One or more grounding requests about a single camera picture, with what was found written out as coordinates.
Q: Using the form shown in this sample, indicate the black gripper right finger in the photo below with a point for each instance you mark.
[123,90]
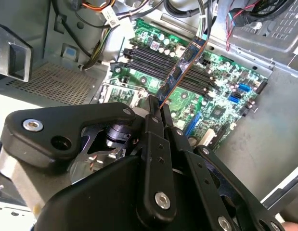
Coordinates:
[211,187]

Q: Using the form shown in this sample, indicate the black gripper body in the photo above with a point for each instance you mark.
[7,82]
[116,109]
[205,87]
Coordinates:
[95,197]

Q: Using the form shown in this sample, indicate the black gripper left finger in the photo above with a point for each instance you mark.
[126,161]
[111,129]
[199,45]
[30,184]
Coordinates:
[158,168]

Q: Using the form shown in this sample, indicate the blue RAM stick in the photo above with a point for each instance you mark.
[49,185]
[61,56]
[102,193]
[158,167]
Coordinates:
[180,69]

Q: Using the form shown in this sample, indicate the person hand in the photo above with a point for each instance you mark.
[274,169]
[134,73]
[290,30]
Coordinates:
[292,226]

